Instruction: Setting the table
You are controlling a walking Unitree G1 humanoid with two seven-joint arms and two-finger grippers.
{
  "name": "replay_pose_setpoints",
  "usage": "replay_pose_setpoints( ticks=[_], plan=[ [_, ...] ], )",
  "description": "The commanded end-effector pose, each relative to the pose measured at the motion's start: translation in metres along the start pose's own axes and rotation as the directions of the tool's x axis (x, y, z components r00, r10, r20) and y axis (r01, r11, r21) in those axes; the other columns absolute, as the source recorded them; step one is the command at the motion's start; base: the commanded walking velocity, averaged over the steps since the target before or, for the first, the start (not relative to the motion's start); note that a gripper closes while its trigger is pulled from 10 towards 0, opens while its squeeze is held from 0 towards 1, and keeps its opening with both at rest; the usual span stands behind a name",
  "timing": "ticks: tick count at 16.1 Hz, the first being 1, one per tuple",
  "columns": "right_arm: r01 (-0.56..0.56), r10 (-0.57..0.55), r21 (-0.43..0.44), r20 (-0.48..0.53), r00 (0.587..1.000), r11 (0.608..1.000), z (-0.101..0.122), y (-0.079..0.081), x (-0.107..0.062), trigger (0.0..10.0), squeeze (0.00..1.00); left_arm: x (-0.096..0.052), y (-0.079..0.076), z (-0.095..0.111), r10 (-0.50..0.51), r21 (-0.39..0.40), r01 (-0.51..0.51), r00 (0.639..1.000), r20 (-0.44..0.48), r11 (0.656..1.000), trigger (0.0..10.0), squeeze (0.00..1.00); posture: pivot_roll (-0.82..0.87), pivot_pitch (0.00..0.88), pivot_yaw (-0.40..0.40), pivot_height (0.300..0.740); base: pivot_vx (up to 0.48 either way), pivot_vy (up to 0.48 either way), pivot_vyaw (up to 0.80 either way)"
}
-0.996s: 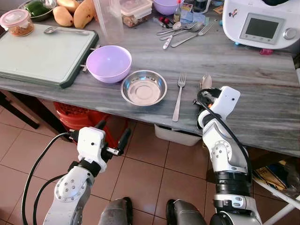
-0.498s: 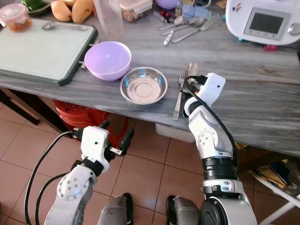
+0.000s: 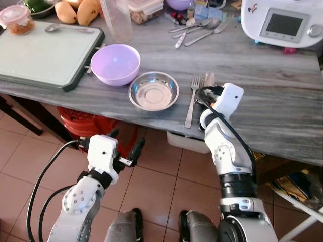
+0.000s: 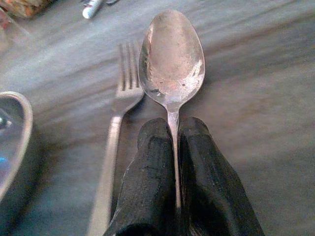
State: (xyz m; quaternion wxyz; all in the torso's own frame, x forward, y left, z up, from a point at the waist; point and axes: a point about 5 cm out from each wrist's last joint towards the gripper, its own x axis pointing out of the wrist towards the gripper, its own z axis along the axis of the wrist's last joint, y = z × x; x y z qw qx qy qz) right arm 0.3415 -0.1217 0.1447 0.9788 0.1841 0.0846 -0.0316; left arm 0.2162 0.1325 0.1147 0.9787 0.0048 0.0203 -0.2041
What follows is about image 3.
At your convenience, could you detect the steel spoon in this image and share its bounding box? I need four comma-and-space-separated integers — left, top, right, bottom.
45, 23, 95, 34
169, 18, 221, 34
204, 71, 217, 89

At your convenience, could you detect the long steel fork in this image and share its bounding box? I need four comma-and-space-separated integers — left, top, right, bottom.
184, 73, 205, 129

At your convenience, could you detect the white plastic tub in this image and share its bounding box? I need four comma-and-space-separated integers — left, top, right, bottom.
166, 131, 211, 155

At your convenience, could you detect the short steel fork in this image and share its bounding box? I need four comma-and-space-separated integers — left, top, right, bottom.
184, 20, 231, 47

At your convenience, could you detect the stainless steel bowl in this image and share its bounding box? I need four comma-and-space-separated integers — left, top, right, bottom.
128, 71, 180, 112

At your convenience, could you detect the purple plastic bowl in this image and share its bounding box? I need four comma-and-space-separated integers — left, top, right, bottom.
90, 44, 141, 87

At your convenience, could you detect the blue packet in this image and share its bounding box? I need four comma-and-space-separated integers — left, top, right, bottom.
194, 0, 224, 21

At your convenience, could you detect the dark wooden table leg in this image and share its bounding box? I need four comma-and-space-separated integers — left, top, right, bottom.
0, 93, 77, 145

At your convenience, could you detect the small purple bowl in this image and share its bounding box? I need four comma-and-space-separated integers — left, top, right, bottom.
165, 0, 195, 12

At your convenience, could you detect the grey robot right leg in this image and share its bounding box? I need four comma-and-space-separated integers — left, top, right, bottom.
178, 209, 221, 242

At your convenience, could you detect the white kitchen appliance with screen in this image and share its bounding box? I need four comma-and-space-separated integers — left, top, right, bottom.
241, 0, 323, 50

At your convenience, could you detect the pale green cutting board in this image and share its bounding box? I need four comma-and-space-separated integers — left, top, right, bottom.
0, 20, 106, 93

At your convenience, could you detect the clear box with food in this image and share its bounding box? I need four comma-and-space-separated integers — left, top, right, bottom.
128, 0, 164, 25

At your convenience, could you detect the clear plastic pitcher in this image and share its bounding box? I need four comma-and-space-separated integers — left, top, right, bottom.
99, 0, 133, 44

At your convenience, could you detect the yellow and blue bag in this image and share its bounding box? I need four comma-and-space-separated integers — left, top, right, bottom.
252, 150, 323, 203

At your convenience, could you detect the yellow mango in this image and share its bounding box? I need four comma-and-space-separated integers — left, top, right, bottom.
77, 0, 102, 27
55, 0, 79, 25

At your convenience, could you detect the bowl with green vegetable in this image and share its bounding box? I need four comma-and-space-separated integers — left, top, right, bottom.
22, 0, 56, 19

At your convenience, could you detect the pink-lidded food container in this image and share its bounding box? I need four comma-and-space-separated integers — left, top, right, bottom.
0, 4, 35, 35

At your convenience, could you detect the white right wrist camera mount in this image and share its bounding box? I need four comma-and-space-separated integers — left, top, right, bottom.
213, 83, 245, 120

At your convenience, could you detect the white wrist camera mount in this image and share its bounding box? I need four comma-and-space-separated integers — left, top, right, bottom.
87, 134, 120, 172
213, 83, 245, 120

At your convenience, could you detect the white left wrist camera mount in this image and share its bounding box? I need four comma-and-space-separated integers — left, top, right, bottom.
87, 134, 120, 172

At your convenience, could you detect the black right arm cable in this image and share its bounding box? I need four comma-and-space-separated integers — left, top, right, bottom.
196, 86, 258, 182

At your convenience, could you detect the white-handled spoon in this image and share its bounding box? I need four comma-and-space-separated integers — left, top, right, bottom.
175, 18, 197, 49

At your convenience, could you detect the long black left arm cable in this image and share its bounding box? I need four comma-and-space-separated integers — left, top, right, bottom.
25, 140, 90, 242

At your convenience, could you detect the short black left arm cable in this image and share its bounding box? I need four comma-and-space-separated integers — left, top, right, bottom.
38, 184, 76, 242

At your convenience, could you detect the white metal rack frame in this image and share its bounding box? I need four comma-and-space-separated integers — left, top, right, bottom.
272, 186, 323, 242

